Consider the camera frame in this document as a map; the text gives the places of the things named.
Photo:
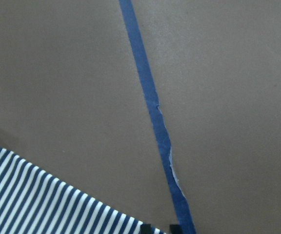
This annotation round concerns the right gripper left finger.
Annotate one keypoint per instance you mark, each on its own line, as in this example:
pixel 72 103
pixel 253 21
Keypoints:
pixel 145 229

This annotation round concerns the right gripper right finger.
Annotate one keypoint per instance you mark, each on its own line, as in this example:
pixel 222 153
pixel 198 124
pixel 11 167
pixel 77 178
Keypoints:
pixel 174 229

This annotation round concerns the navy white striped polo shirt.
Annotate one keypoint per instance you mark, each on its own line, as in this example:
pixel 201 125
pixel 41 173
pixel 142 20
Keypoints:
pixel 32 201

